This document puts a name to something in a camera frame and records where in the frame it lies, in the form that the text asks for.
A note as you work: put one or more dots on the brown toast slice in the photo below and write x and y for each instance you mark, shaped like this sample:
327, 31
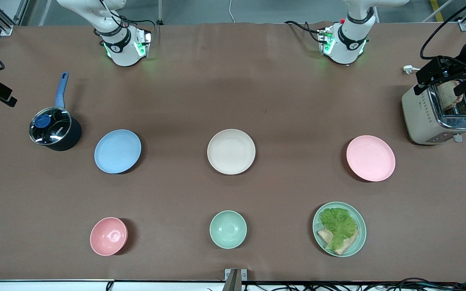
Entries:
446, 97

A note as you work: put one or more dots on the thin grey stand pole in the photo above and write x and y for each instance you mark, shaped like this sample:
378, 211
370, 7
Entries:
160, 12

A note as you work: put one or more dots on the green plate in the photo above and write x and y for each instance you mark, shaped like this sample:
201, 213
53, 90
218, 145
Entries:
359, 242

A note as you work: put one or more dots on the brown bread slice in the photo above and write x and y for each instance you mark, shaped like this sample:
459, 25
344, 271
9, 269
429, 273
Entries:
348, 243
324, 235

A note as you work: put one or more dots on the grey metal table bracket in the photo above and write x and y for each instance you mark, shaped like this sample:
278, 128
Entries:
235, 279

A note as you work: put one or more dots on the large pink bowl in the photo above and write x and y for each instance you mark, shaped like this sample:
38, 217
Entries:
370, 158

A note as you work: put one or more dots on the green lettuce leaf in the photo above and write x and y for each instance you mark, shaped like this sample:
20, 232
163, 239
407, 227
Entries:
338, 222

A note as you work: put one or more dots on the small green bowl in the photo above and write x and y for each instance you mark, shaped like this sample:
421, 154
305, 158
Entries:
228, 229

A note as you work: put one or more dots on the glass lid with blue knob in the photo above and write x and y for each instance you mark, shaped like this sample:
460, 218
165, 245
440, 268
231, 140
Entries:
51, 125

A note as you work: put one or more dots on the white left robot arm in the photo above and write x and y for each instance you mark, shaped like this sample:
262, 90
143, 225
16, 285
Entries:
348, 45

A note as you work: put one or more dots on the large beige bowl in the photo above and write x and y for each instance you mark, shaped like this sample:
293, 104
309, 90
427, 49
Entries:
231, 151

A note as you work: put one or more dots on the brown table cover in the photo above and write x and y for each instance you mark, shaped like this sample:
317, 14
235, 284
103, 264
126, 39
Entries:
233, 81

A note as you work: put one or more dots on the large blue bowl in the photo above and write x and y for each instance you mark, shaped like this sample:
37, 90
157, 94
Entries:
117, 151

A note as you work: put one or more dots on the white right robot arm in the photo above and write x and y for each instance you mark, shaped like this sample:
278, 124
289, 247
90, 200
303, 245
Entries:
123, 51

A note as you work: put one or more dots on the beige chrome toaster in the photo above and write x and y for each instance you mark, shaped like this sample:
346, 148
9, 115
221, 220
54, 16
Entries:
421, 117

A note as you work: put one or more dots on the small pink bowl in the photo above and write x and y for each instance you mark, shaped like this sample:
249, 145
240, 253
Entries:
108, 236

